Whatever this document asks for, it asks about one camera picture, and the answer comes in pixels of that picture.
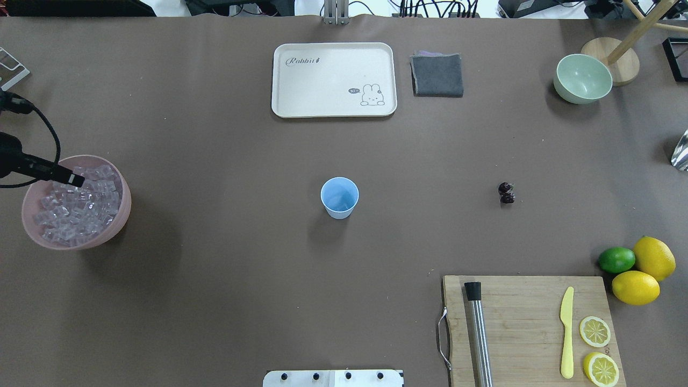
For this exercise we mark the bamboo cutting board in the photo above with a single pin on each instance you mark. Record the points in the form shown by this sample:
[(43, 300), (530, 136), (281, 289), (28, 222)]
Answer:
[(523, 328)]

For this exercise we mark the yellow lemon near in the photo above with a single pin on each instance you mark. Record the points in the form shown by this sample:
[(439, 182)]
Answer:
[(635, 288)]

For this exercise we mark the pink bowl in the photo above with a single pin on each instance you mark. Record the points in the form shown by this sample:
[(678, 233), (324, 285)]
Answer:
[(30, 206)]

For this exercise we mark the steel ice scoop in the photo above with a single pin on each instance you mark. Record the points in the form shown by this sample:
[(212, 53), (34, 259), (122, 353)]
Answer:
[(679, 155)]

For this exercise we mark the steel muddler black tip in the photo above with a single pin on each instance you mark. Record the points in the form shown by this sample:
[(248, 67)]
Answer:
[(479, 340)]

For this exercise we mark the white wire cup rack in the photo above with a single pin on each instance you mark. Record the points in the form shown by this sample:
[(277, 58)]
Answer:
[(12, 71)]

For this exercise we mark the cream rabbit tray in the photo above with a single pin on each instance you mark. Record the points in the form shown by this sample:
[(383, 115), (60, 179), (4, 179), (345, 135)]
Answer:
[(333, 80)]

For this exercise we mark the lemon half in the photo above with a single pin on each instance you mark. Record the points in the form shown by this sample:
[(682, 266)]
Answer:
[(595, 331), (601, 369)]

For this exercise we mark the wooden cup tree stand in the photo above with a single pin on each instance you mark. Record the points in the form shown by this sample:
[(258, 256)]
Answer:
[(619, 56)]

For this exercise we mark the grey folded cloth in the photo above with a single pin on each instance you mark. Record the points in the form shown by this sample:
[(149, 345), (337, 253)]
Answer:
[(437, 74)]

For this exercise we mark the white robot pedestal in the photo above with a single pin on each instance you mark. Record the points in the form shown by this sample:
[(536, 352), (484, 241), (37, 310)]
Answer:
[(332, 377)]

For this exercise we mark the yellow lemon far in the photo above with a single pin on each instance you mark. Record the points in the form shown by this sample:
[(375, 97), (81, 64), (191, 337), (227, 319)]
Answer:
[(654, 257)]

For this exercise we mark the light blue cup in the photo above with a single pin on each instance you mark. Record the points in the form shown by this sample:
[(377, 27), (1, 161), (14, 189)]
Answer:
[(339, 196)]

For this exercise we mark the clear ice cubes pile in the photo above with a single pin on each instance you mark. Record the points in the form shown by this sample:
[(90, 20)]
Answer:
[(71, 216)]

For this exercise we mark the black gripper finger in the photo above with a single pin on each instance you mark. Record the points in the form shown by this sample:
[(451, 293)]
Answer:
[(41, 169)]

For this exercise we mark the lemon half upper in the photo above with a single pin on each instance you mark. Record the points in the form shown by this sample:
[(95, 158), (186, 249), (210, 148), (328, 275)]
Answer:
[(595, 331)]

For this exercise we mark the green lime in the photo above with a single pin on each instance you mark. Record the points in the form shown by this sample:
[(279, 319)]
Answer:
[(616, 260)]

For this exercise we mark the mint green bowl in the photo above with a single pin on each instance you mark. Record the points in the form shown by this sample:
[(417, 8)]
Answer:
[(582, 79)]

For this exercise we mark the dark cherry upper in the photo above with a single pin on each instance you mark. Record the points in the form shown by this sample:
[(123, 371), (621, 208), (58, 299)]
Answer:
[(505, 188)]

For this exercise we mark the lemon half lower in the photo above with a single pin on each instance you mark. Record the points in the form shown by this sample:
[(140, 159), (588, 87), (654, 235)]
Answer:
[(601, 369)]

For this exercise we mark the yellow lemon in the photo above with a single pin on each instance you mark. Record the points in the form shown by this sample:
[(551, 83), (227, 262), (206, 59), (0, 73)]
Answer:
[(635, 288), (654, 257)]

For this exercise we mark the yellow plastic knife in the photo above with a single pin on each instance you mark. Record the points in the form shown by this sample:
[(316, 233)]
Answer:
[(566, 311)]

